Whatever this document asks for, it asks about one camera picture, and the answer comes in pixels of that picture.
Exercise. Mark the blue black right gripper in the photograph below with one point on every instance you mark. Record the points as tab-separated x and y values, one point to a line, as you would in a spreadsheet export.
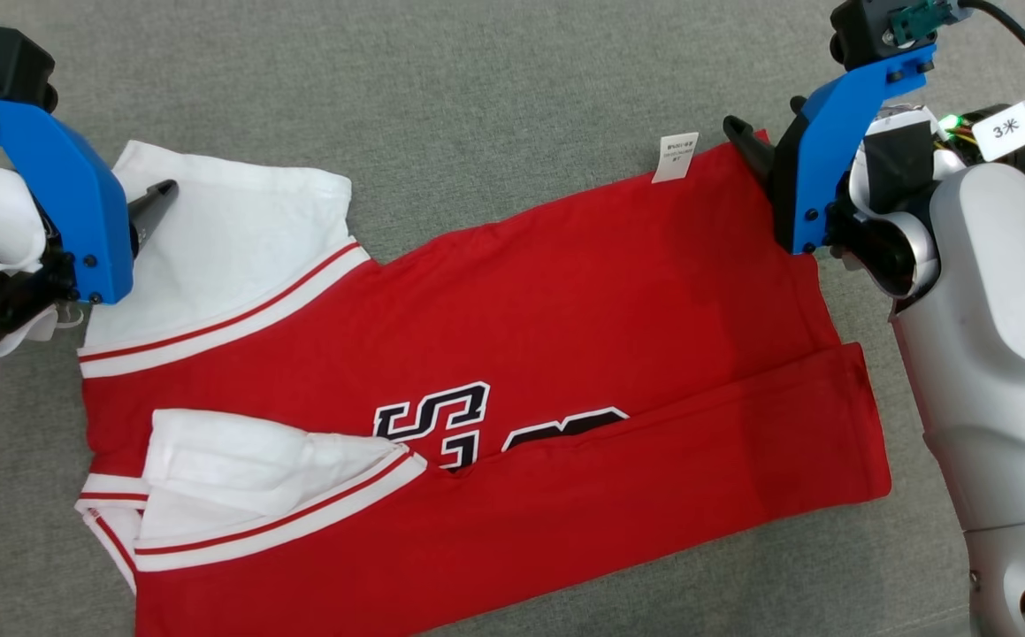
822	150

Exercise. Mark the red jersey with black number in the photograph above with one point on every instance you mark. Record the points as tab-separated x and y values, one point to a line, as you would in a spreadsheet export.
609	292

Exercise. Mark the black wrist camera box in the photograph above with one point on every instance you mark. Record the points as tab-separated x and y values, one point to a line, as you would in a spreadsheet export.
8	57
866	31

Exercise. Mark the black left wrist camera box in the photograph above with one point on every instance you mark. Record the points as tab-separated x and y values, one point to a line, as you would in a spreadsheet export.
8	57

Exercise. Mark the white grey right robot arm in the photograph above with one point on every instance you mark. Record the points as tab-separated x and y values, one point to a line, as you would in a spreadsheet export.
998	354

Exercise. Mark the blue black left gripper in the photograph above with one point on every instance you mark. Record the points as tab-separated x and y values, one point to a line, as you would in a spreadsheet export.
70	195

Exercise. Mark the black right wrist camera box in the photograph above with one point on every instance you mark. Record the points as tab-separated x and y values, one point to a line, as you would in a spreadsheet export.
866	31

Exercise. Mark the grey fabric sofa cushion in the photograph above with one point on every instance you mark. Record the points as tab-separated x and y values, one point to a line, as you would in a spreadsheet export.
477	88

